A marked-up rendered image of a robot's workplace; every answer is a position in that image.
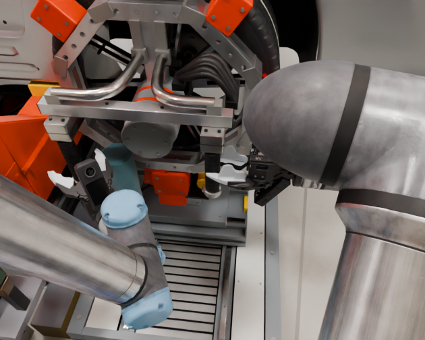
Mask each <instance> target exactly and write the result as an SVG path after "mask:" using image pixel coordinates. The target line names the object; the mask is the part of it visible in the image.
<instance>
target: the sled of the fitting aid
mask: <svg viewBox="0 0 425 340"><path fill-rule="evenodd" d="M248 196H249V191H243V190H238V189H235V188H230V189H229V203H228V211H227V224H226V228H221V227H207V226H199V225H185V224H177V223H164V222H156V221H150V224H151V227H152V231H153V233H154V238H157V239H171V240H178V241H186V242H199V243H207V244H220V245H228V246H241V247H246V238H247V224H248Z"/></svg>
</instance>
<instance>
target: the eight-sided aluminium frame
mask: <svg viewBox="0 0 425 340"><path fill-rule="evenodd" d="M208 5H209V3H207V2H205V0H95V1H94V2H93V4H92V5H91V6H90V7H89V8H88V9H87V12H86V14H85V15H84V17H83V18H82V19H81V21H80V23H79V24H78V25H77V26H76V28H75V29H74V31H73V32H72V33H71V35H70V36H69V38H68V39H67V40H66V42H65V43H64V45H63V46H62V47H61V48H60V49H59V51H58V52H57V53H56V55H55V56H54V59H53V60H52V62H51V65H52V67H53V73H54V74H55V75H56V77H57V80H58V83H59V85H60V87H61V88H81V89H86V87H85V83H84V80H83V77H82V74H81V71H80V68H79V65H78V62H77V59H76V58H77V57H78V55H79V54H80V53H81V52H82V50H83V49H84V47H85V46H86V45H87V44H88V43H89V41H90V40H91V39H92V37H93V36H94V35H95V34H96V32H97V31H98V29H99V28H100V27H101V26H102V25H103V23H104V22H105V21H106V20H120V21H129V20H139V21H140V22H154V21H164V22H165V23H175V24H189V25H190V26H191V27H192V28H193V29H194V30H195V31H196V32H197V33H198V34H199V35H200V36H201V37H202V38H203V39H204V40H205V41H206V42H207V43H208V44H209V45H210V46H211V47H212V48H213V49H214V50H215V51H216V52H217V53H218V54H219V55H220V56H221V57H222V58H223V59H224V60H225V61H226V62H227V63H228V64H229V65H230V66H231V67H232V68H233V69H234V70H235V71H236V72H237V73H238V74H239V75H240V76H241V77H242V78H243V79H244V80H245V89H244V105H243V113H242V124H241V125H239V126H238V127H236V128H235V129H234V130H232V131H230V132H229V133H228V134H225V145H224V149H225V147H226V146H232V147H234V149H235V151H236V152H238V151H240V150H241V149H243V148H245V147H246V148H247V147H248V145H250V144H251V143H252V142H251V141H250V139H249V137H248V135H247V133H246V129H245V126H244V106H245V103H246V100H247V98H248V96H249V94H250V93H251V91H252V89H253V88H254V87H255V86H256V85H257V84H258V83H259V82H260V81H261V80H262V62H261V61H260V60H259V58H257V56H256V54H253V52H251V50H250V49H249V48H248V47H247V46H246V45H245V44H244V43H243V42H242V40H241V39H240V38H239V37H238V36H237V35H236V34H235V33H234V32H233V33H232V34H231V35H230V36H229V37H226V36H225V35H224V34H222V33H221V32H220V31H219V30H217V29H216V28H215V27H214V26H213V25H211V24H210V23H208V22H207V21H206V20H205V19H206V13H207V10H208ZM155 10H156V11H158V13H156V12H155ZM79 131H81V132H82V133H83V134H84V135H87V136H88V137H89V138H91V139H93V140H94V141H95V142H97V143H99V144H100V145H101V146H104V147H105V148H106V147H108V146H109V145H111V144H115V143H122V144H123V141H122V139H121V132H120V131H119V130H117V129H115V128H114V127H113V126H112V125H110V124H108V123H107V122H106V121H104V120H103V119H97V118H87V117H85V119H84V121H83V122H82V125H81V126H80V128H79ZM132 155H133V158H134V162H135V164H136V168H140V169H143V170H144V169H145V168H149V169H156V170H164V171H181V172H189V173H193V174H194V173H204V172H205V164H204V152H201V151H200V152H190V151H180V150H171V151H170V152H169V153H168V154H167V155H165V156H163V157H161V158H157V159H148V158H144V157H141V156H138V155H136V154H134V153H132Z"/></svg>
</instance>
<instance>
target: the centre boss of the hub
mask: <svg viewBox="0 0 425 340"><path fill-rule="evenodd" d="M179 53H180V54H182V55H183V56H185V57H186V58H187V59H188V60H189V59H191V58H192V57H193V56H194V55H195V54H197V53H198V51H197V50H196V48H194V47H193V46H190V45H187V46H184V47H182V48H181V50H180V52H179Z"/></svg>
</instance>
